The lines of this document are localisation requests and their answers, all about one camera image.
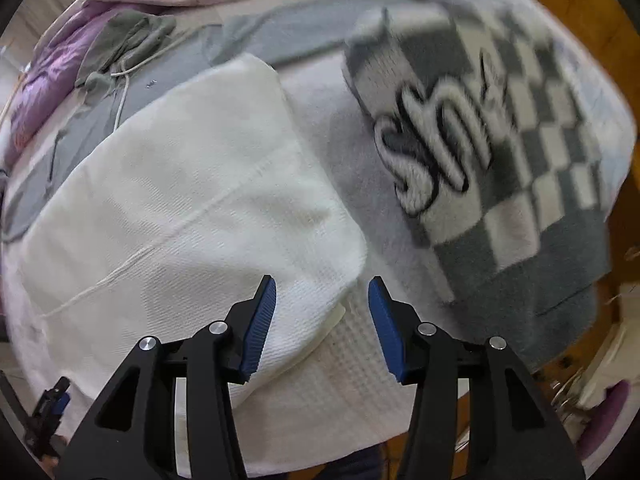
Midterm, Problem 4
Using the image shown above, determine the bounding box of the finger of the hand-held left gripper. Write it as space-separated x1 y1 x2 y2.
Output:
22 376 72 462

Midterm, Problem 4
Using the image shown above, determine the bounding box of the grey drawstring hoodie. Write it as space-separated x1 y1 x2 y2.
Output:
0 10 281 241

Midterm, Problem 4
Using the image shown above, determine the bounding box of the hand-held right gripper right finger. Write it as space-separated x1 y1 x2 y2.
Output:
368 276 587 480

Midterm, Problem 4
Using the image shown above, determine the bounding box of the grey checkered sweater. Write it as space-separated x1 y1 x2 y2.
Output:
220 0 638 376

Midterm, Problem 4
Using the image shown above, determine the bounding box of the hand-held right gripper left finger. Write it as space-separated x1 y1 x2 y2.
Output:
54 274 277 480

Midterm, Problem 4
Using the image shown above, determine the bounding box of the pink purple quilt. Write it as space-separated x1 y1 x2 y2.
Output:
10 0 361 148

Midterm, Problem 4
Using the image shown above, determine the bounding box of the white waffle-knit garment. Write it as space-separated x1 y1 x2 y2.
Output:
11 54 473 478

